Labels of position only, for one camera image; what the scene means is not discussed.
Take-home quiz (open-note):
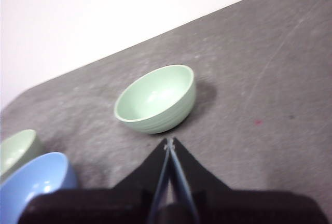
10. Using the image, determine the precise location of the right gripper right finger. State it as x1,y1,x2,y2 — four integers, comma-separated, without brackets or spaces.
170,137,236,193

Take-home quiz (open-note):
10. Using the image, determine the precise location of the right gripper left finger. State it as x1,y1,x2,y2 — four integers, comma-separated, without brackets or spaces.
113,138,172,192

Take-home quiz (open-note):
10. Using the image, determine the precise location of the pale green ribbed bowl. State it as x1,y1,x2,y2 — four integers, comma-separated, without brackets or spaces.
114,64,197,135
0,129,44,180

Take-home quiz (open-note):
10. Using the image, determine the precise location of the blue ribbed bowl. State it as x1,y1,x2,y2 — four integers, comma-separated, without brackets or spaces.
0,152,78,224

